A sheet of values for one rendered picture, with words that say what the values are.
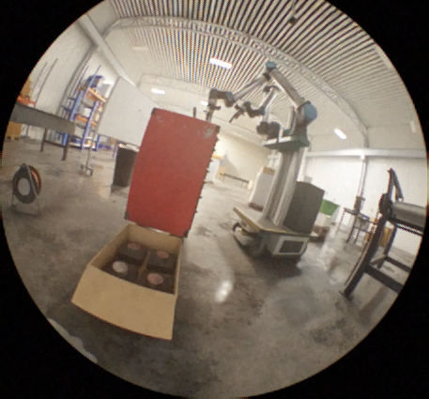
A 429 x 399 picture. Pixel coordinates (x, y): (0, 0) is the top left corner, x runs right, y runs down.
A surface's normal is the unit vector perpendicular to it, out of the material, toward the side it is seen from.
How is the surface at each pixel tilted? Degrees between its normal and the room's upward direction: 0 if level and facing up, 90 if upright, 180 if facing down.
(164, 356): 0
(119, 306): 25
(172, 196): 90
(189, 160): 90
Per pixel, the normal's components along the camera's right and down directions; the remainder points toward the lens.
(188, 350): 0.29, -0.95
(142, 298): 0.33, -0.81
